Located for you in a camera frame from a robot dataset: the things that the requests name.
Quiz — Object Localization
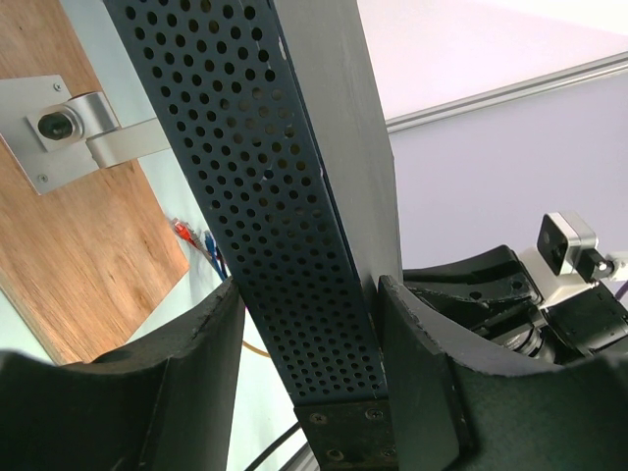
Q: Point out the aluminium frame rail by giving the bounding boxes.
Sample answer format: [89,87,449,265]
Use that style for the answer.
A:
[386,52,627,134]

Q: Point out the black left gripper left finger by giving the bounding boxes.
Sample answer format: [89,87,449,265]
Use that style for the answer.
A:
[1,281,244,470]

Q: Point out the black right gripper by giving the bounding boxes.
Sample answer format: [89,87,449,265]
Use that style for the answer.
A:
[403,245,627,365]

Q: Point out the black cable teal plug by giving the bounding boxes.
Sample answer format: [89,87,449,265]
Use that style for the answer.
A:
[236,419,303,471]

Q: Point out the blue patch cable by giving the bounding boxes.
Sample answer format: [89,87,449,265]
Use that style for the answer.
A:
[203,231,231,280]

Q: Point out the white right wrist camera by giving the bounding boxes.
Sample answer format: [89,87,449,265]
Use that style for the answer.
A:
[518,211,627,309]

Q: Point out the dark network switch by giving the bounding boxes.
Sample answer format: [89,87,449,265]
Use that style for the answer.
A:
[105,1,400,470]

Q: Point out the aluminium bracket mount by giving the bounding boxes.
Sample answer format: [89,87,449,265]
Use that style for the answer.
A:
[1,75,171,195]

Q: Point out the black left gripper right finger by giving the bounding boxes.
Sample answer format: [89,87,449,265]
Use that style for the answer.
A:
[379,276,627,470]

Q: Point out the red patch cable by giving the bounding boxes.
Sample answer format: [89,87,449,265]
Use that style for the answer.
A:
[171,215,196,243]

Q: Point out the wooden board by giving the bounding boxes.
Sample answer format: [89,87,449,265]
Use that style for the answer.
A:
[1,1,188,364]

